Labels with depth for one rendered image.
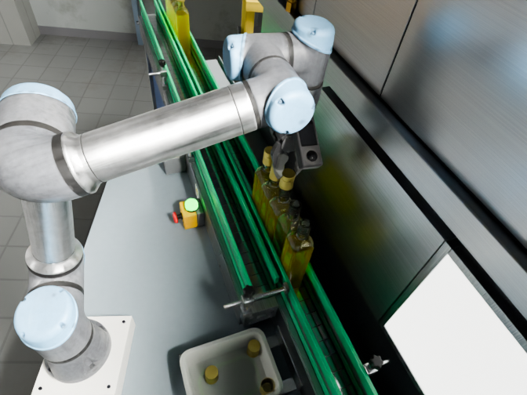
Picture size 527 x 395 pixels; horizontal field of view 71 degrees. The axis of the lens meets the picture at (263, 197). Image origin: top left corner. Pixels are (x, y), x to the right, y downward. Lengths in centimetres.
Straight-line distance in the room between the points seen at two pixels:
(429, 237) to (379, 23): 41
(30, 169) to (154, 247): 75
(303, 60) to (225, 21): 318
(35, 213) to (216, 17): 321
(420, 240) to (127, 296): 84
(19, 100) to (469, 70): 68
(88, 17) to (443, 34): 367
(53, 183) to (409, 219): 59
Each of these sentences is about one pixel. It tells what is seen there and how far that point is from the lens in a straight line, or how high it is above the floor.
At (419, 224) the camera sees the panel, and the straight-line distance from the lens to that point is 73.
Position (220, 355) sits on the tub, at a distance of 108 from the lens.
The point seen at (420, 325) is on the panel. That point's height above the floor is 112.
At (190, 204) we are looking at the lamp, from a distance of 123.
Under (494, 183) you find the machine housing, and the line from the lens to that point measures 64.
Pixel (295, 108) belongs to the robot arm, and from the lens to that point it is 53.
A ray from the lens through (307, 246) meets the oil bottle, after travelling 88.
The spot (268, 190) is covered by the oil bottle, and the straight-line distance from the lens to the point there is 97.
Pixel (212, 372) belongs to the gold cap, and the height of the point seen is 81.
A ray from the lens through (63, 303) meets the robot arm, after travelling 90.
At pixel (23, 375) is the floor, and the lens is 205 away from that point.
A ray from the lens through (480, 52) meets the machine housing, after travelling 64.
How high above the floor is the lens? 180
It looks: 48 degrees down
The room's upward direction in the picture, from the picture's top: 9 degrees clockwise
